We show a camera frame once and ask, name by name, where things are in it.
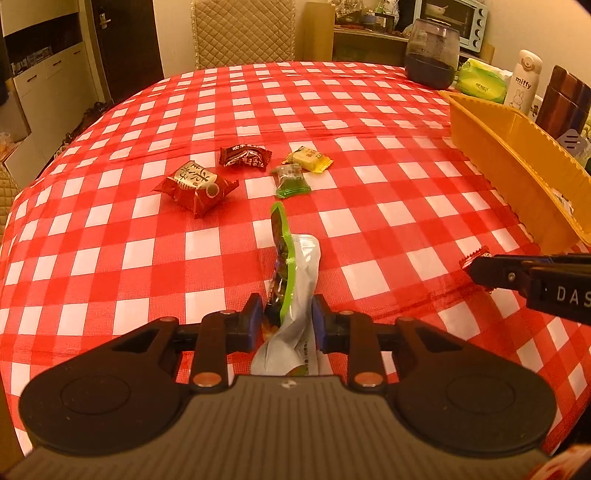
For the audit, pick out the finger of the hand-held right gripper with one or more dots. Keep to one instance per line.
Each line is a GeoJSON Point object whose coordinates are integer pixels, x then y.
{"type": "Point", "coordinates": [558, 260]}
{"type": "Point", "coordinates": [498, 273]}

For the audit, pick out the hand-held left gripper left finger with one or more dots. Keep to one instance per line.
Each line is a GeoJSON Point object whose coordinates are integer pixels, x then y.
{"type": "Point", "coordinates": [253, 319]}

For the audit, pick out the red white checkered tablecloth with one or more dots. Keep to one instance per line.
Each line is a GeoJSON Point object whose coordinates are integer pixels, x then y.
{"type": "Point", "coordinates": [138, 258]}

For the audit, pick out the blue toaster oven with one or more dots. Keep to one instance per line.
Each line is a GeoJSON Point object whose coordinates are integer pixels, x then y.
{"type": "Point", "coordinates": [461, 18]}

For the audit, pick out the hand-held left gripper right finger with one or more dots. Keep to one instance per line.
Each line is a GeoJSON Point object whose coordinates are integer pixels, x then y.
{"type": "Point", "coordinates": [318, 324]}

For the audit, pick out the white green-edged snack pouch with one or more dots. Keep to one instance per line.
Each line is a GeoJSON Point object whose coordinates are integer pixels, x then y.
{"type": "Point", "coordinates": [300, 277]}

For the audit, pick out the dark glass jar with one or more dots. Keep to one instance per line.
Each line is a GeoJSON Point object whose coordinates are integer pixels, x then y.
{"type": "Point", "coordinates": [431, 55]}

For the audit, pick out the beige quilted chair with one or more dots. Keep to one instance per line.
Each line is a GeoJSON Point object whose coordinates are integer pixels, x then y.
{"type": "Point", "coordinates": [240, 32]}
{"type": "Point", "coordinates": [7, 194]}

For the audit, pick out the small red candy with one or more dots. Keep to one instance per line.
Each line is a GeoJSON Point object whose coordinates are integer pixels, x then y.
{"type": "Point", "coordinates": [473, 257]}

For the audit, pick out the red packet with white label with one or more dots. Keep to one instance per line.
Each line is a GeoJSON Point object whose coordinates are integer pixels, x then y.
{"type": "Point", "coordinates": [194, 189]}

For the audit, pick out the wooden shelf unit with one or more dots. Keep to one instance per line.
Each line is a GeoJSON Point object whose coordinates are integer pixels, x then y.
{"type": "Point", "coordinates": [318, 32]}

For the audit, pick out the green tissue pack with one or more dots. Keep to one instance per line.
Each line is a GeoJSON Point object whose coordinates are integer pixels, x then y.
{"type": "Point", "coordinates": [480, 81]}

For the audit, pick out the yellow plastic tray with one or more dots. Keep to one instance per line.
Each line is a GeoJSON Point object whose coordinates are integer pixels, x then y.
{"type": "Point", "coordinates": [508, 147]}

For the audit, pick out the dark red snack packet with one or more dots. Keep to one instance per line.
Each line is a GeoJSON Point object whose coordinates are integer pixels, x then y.
{"type": "Point", "coordinates": [244, 157]}

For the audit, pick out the dark door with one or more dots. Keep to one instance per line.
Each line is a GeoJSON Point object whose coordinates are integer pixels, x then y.
{"type": "Point", "coordinates": [134, 46]}

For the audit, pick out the row of shoes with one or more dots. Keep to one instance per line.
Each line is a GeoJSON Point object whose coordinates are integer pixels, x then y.
{"type": "Point", "coordinates": [92, 110]}

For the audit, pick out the green candy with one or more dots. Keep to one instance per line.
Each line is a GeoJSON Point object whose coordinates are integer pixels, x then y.
{"type": "Point", "coordinates": [291, 182]}

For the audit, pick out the brown metal thermos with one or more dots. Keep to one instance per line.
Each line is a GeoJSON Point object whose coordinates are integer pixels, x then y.
{"type": "Point", "coordinates": [563, 101]}

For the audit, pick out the white thermos bottle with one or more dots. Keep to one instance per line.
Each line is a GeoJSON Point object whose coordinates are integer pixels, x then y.
{"type": "Point", "coordinates": [521, 87]}

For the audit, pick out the yellow candy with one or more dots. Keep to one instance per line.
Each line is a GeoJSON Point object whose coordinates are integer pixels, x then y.
{"type": "Point", "coordinates": [304, 158]}

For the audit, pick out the white cabinet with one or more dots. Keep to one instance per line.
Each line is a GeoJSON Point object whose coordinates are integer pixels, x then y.
{"type": "Point", "coordinates": [51, 83]}

